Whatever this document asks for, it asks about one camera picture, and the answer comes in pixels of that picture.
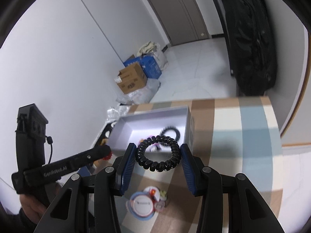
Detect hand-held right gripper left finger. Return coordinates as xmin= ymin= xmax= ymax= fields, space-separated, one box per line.
xmin=34 ymin=143 xmax=136 ymax=233

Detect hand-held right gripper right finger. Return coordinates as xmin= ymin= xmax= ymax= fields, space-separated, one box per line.
xmin=180 ymin=144 xmax=285 ymax=233

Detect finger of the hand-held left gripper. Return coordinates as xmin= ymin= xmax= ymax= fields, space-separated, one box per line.
xmin=70 ymin=145 xmax=112 ymax=170

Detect black spiral hair tie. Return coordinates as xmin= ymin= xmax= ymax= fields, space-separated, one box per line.
xmin=159 ymin=125 xmax=182 ymax=149
xmin=136 ymin=136 xmax=181 ymax=172

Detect pink white hair accessory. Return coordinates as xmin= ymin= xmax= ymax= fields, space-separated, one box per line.
xmin=138 ymin=134 xmax=162 ymax=153

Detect blue bangle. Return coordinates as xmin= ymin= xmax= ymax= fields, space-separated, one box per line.
xmin=126 ymin=190 xmax=157 ymax=222

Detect white round badge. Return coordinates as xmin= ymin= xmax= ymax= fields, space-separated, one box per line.
xmin=130 ymin=191 xmax=156 ymax=220

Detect white cardboard box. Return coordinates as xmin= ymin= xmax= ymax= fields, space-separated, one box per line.
xmin=107 ymin=105 xmax=195 ymax=156

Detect person's left hand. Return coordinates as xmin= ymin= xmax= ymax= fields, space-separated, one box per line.
xmin=19 ymin=194 xmax=52 ymax=224

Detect black white sneaker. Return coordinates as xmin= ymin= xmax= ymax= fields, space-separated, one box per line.
xmin=103 ymin=123 xmax=117 ymax=139

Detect silver plastic parcel bag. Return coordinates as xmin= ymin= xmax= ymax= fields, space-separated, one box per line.
xmin=106 ymin=104 xmax=132 ymax=124

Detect checkered tablecloth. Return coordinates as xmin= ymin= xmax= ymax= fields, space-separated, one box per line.
xmin=92 ymin=97 xmax=283 ymax=233

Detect grey plastic parcel bag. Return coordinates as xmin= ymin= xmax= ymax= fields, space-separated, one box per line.
xmin=115 ymin=79 xmax=161 ymax=103

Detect brown cardboard box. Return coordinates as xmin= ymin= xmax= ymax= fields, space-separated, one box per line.
xmin=115 ymin=62 xmax=148 ymax=95

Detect blue cardboard box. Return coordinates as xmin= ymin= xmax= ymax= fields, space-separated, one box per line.
xmin=123 ymin=55 xmax=162 ymax=79

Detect black backpack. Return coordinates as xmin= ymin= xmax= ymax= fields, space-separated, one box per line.
xmin=222 ymin=0 xmax=277 ymax=96

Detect grey door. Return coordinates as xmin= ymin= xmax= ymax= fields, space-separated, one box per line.
xmin=141 ymin=0 xmax=209 ymax=46

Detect dark sliding door frame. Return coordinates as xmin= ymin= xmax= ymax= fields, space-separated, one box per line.
xmin=203 ymin=0 xmax=226 ymax=39

